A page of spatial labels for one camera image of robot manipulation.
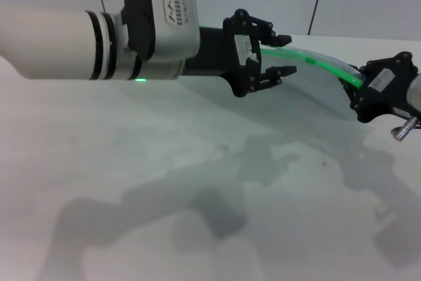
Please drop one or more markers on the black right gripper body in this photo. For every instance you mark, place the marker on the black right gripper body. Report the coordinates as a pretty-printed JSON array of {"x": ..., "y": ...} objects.
[{"x": 381, "y": 96}]

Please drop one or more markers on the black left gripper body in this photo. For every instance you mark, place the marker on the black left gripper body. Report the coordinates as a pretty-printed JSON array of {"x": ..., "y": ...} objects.
[{"x": 213, "y": 50}]

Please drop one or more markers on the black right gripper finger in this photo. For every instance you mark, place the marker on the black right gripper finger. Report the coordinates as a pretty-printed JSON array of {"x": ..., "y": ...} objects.
[{"x": 353, "y": 95}]

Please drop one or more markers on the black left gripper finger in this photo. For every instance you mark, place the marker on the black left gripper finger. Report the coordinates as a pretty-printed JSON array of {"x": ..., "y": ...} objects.
[
  {"x": 283, "y": 40},
  {"x": 283, "y": 71}
]

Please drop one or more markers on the green zip slider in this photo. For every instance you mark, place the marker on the green zip slider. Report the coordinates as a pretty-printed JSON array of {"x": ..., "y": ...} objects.
[{"x": 309, "y": 60}]

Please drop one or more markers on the translucent green-zip document bag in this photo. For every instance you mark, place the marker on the translucent green-zip document bag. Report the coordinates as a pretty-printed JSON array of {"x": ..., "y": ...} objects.
[{"x": 329, "y": 67}]

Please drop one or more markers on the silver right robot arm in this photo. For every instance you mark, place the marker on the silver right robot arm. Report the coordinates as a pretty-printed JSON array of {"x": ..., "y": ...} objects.
[{"x": 416, "y": 96}]

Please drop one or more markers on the silver connector plug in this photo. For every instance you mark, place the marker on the silver connector plug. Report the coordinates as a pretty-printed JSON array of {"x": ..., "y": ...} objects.
[{"x": 403, "y": 129}]

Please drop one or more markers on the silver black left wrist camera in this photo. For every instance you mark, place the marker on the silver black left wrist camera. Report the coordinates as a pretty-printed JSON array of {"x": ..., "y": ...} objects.
[{"x": 174, "y": 31}]

